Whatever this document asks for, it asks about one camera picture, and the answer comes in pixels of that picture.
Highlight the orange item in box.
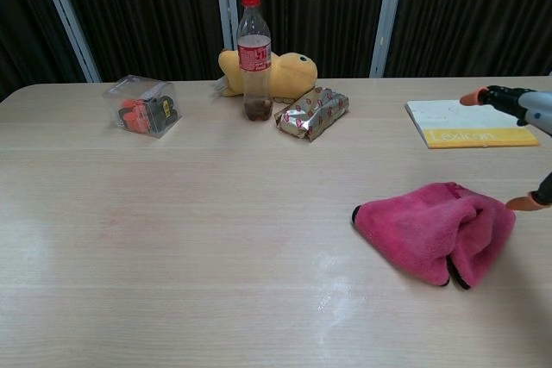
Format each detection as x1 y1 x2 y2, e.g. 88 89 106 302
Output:
118 99 153 134

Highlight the white yellow Lexicon booklet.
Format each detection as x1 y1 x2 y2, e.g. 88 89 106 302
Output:
405 99 541 150

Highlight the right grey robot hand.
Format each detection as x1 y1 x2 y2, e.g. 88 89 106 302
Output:
459 85 552 213

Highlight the silver foil snack packet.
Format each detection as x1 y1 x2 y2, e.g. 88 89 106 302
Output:
273 86 351 142

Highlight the black item in box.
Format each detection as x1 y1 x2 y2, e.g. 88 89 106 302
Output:
146 95 179 132

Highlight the clear plastic box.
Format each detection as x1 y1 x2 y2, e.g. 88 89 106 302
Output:
102 75 183 140

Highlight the cola bottle with red cap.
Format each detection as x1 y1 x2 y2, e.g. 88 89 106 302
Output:
235 0 273 122

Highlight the yellow plush toy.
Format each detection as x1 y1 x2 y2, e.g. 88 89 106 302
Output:
213 47 319 99

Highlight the pink microfiber cloth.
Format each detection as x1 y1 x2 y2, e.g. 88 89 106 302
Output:
351 181 518 290

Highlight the dark pleated curtain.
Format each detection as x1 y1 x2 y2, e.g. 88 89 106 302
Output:
0 0 552 102

